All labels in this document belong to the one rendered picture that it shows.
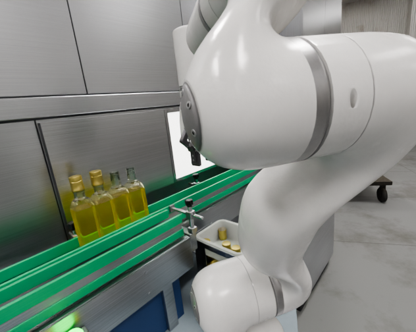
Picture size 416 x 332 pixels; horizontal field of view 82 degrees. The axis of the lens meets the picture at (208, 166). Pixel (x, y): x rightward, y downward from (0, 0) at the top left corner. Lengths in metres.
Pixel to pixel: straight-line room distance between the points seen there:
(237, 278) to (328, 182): 0.26
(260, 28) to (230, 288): 0.39
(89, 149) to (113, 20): 0.48
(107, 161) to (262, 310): 0.71
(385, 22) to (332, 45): 10.11
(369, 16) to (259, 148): 10.09
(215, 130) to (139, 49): 0.97
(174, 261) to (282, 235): 0.62
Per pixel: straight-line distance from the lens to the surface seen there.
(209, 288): 0.46
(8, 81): 0.91
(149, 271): 0.82
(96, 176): 0.79
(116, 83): 1.02
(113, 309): 0.80
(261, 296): 0.47
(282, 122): 0.16
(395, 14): 10.43
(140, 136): 1.02
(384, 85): 0.21
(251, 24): 0.18
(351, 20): 10.10
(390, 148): 0.26
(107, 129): 0.95
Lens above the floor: 1.49
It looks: 14 degrees down
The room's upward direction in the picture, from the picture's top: 6 degrees counter-clockwise
